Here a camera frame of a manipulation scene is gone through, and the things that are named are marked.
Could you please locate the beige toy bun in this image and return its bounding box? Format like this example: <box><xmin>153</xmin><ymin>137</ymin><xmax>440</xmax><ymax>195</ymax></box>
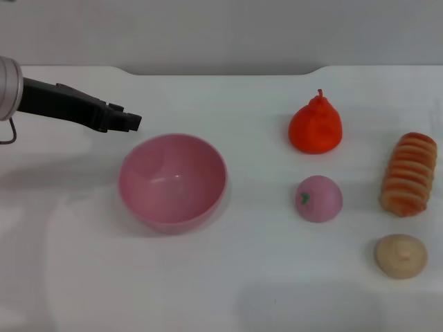
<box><xmin>374</xmin><ymin>234</ymin><xmax>428</xmax><ymax>280</ymax></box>

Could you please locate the orange striped toy bread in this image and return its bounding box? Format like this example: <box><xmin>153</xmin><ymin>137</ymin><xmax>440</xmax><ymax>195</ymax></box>
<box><xmin>379</xmin><ymin>132</ymin><xmax>438</xmax><ymax>218</ymax></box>

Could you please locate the grey left arm cable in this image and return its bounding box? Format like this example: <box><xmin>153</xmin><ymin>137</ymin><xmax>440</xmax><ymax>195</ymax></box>
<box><xmin>0</xmin><ymin>117</ymin><xmax>17</xmax><ymax>145</ymax></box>

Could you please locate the pink plastic bowl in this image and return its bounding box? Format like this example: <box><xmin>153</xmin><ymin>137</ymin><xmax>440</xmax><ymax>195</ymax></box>
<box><xmin>118</xmin><ymin>133</ymin><xmax>228</xmax><ymax>235</ymax></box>

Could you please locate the pink toy peach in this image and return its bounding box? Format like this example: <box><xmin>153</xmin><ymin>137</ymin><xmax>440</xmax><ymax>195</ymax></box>
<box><xmin>296</xmin><ymin>175</ymin><xmax>343</xmax><ymax>224</ymax></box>

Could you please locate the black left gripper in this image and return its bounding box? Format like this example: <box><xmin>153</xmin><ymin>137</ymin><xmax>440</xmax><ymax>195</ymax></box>
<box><xmin>17</xmin><ymin>77</ymin><xmax>143</xmax><ymax>134</ymax></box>

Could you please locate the orange toy pear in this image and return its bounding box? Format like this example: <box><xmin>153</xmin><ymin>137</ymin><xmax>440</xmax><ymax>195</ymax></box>
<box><xmin>288</xmin><ymin>89</ymin><xmax>343</xmax><ymax>154</ymax></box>

